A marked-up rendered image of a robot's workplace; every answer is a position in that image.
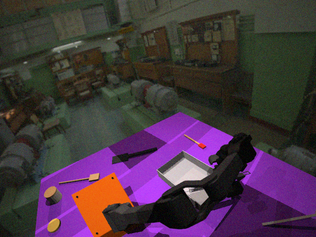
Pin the grey roasting tin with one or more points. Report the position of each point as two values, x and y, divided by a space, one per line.
186 167

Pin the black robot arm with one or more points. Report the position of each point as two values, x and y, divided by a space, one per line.
174 209

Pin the grey spatula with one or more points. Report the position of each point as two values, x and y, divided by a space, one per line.
124 157

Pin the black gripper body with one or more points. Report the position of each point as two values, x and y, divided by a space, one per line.
236 188

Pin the red brush with wooden handle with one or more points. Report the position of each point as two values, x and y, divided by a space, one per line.
201 145

